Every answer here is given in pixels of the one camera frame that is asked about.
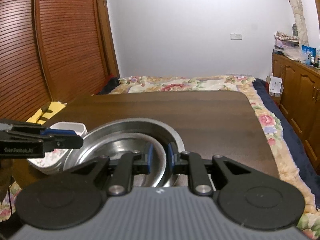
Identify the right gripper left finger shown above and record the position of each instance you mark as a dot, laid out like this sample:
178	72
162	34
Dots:
75	195

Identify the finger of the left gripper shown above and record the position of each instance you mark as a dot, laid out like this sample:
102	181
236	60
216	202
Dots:
68	141
33	129

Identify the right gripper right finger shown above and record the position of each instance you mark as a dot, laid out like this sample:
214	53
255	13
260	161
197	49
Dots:
244	195

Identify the floral tray back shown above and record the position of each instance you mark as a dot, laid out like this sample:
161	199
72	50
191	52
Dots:
53	161

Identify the large steel bowl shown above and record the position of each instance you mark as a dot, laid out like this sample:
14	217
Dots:
158	130

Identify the person left hand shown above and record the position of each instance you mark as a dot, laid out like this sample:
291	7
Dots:
5	176

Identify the yellow Pikachu plush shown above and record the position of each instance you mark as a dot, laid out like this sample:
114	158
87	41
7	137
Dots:
46	112

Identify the floral bed quilt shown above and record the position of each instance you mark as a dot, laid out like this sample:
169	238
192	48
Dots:
226	118

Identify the wooden louvered wardrobe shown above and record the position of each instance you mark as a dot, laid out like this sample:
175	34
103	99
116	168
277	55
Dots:
53	50

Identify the black clothing on bed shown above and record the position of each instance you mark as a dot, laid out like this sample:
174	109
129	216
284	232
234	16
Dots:
113	83

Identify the white paper bag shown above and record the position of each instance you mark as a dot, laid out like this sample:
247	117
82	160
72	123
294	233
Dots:
275	86

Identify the wooden sideboard cabinet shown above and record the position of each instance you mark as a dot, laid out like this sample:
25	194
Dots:
300	102

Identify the blue box on cabinet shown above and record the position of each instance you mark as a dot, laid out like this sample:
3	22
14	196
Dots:
309	51

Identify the pile of folded cloths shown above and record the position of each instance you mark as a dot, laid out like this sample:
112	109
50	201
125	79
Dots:
283	41

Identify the cream curtain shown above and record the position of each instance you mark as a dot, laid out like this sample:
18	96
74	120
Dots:
297	9

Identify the white wall switch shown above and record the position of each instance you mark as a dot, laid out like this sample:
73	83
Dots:
236	36

